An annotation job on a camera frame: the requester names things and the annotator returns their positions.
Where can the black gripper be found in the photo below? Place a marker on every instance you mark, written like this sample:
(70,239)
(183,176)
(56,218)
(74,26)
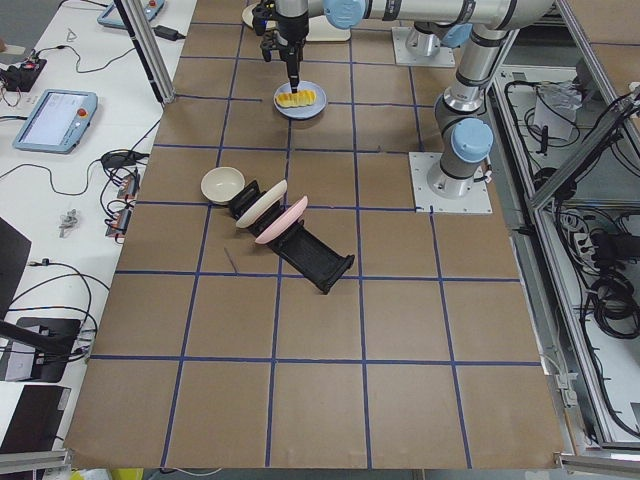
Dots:
(292,34)

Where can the orange striped bread roll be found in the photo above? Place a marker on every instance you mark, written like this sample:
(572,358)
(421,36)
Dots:
(298,99)

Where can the blue plate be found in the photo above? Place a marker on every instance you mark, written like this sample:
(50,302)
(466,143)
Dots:
(303,112)

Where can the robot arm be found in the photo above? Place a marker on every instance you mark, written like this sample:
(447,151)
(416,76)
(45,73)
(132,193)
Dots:
(467,139)
(440,37)

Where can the cream plate in rack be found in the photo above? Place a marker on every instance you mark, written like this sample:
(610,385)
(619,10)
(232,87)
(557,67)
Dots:
(254,204)

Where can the pink plate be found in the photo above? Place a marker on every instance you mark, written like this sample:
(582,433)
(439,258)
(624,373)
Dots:
(283,222)

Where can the white rectangular tray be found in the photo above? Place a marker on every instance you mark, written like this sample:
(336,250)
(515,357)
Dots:
(320,30)

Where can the black power adapter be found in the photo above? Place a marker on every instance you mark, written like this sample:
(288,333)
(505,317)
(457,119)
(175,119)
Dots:
(168,33)

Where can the cream bowl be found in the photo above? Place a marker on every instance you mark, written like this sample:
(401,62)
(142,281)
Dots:
(221,184)

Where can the black dish rack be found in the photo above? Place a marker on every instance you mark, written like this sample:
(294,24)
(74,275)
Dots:
(311,257)

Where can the near blue teach pendant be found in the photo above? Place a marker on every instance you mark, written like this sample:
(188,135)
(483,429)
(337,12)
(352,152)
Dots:
(57,122)

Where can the black monitor stand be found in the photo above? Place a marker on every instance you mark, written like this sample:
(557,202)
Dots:
(38,348)

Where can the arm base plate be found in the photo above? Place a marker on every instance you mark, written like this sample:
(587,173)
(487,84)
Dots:
(435,192)
(443,59)

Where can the aluminium frame post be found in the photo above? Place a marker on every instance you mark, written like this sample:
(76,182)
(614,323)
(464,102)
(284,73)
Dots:
(147,49)

